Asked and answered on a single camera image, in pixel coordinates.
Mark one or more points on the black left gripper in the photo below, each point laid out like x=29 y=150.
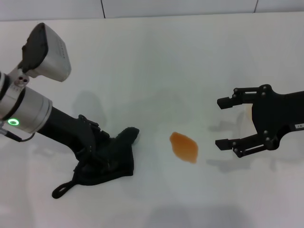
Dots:
x=69 y=130

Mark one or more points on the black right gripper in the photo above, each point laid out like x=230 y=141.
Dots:
x=273 y=114

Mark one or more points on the white and silver left arm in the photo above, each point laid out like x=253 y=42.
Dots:
x=26 y=107

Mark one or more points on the brown liquid stain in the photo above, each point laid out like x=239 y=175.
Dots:
x=185 y=147

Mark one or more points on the dark rag with loop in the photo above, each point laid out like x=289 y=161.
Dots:
x=116 y=164

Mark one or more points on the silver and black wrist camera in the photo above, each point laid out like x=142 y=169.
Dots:
x=52 y=57

